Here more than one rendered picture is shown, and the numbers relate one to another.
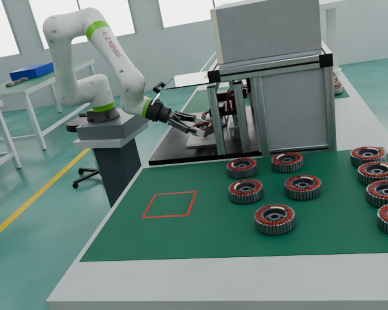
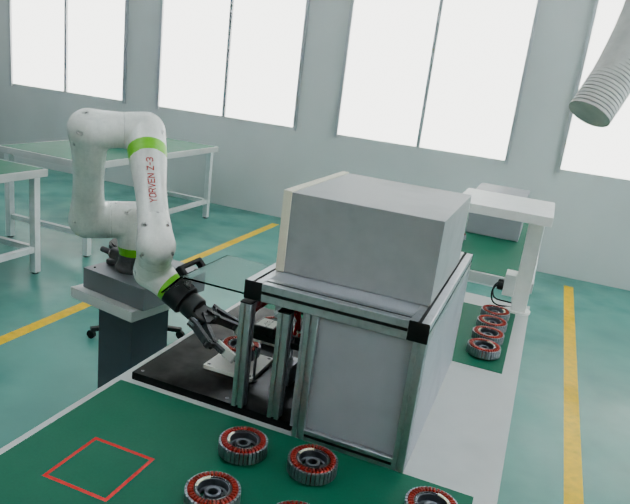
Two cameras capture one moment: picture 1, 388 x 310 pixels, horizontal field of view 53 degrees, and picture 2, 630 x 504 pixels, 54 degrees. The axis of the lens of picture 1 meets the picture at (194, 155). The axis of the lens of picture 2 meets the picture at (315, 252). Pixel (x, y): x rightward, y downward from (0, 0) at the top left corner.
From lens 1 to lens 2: 0.44 m
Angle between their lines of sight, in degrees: 7
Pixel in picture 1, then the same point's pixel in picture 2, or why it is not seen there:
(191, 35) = (373, 159)
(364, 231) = not seen: outside the picture
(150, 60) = (301, 174)
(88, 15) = (140, 124)
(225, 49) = (291, 252)
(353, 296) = not seen: outside the picture
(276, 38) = (367, 265)
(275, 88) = (336, 342)
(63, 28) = (95, 132)
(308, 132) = (369, 427)
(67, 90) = (83, 213)
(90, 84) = (124, 214)
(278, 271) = not seen: outside the picture
